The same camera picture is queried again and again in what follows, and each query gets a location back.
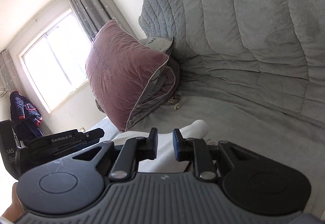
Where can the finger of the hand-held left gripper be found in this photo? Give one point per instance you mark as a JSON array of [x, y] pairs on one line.
[[94, 134], [88, 144]]

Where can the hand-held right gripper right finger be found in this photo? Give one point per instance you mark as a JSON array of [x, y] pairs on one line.
[[177, 142]]

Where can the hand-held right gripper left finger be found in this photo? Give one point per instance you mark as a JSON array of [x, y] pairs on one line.
[[153, 142]]

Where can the white knit garment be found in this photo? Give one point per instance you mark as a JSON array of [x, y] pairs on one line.
[[198, 127]]

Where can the person's left hand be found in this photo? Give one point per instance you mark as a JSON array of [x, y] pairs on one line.
[[12, 203]]

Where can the dark blue hanging jacket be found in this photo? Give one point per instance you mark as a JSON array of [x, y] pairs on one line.
[[22, 112]]

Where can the folded grey pink quilt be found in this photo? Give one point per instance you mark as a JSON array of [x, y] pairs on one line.
[[162, 87]]

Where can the pink velvet pillow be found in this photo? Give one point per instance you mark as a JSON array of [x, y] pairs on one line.
[[121, 74]]

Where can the window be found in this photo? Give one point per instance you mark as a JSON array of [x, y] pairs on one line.
[[50, 61]]

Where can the grey pillow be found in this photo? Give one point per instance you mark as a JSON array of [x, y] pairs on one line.
[[157, 44]]

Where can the grey star curtain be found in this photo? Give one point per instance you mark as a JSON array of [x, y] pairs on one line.
[[86, 3]]

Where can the grey quilted headboard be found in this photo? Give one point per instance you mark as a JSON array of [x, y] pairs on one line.
[[228, 11]]

